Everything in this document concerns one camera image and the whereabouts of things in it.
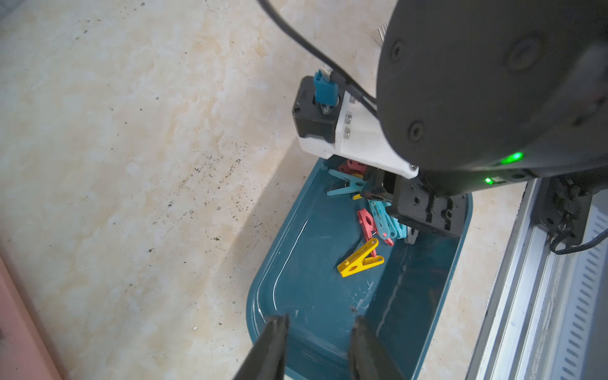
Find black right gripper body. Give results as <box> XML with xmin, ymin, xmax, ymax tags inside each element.
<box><xmin>362</xmin><ymin>168</ymin><xmax>468</xmax><ymax>238</ymax></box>

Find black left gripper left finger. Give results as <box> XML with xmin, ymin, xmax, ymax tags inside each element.
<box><xmin>234</xmin><ymin>314</ymin><xmax>290</xmax><ymax>380</ymax></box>

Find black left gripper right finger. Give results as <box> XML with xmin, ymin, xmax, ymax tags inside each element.
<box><xmin>348</xmin><ymin>316</ymin><xmax>403</xmax><ymax>380</ymax></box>

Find red clothespin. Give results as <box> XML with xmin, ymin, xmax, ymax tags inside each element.
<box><xmin>357</xmin><ymin>209</ymin><xmax>395</xmax><ymax>247</ymax></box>
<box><xmin>337</xmin><ymin>159</ymin><xmax>367</xmax><ymax>176</ymax></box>

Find teal clothespin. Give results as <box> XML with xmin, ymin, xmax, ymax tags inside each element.
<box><xmin>326</xmin><ymin>169</ymin><xmax>366</xmax><ymax>196</ymax></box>
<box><xmin>368</xmin><ymin>200</ymin><xmax>398</xmax><ymax>240</ymax></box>
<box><xmin>391</xmin><ymin>218</ymin><xmax>408</xmax><ymax>240</ymax></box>

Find yellow clothespin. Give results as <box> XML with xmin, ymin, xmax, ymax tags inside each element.
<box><xmin>337</xmin><ymin>238</ymin><xmax>385</xmax><ymax>278</ymax></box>

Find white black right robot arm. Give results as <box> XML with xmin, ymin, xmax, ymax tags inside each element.
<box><xmin>376</xmin><ymin>1</ymin><xmax>607</xmax><ymax>236</ymax></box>

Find teal plastic storage box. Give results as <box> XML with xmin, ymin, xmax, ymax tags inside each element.
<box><xmin>245</xmin><ymin>156</ymin><xmax>464</xmax><ymax>379</ymax></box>

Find pink plastic tray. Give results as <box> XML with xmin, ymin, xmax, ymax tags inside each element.
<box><xmin>1</xmin><ymin>263</ymin><xmax>63</xmax><ymax>379</ymax></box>

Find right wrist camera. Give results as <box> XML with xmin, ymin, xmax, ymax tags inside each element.
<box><xmin>291</xmin><ymin>70</ymin><xmax>420</xmax><ymax>181</ymax></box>

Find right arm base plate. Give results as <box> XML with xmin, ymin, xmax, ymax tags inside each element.
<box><xmin>531</xmin><ymin>167</ymin><xmax>607</xmax><ymax>249</ymax></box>

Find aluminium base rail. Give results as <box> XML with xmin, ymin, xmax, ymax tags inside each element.
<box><xmin>466</xmin><ymin>180</ymin><xmax>607</xmax><ymax>379</ymax></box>

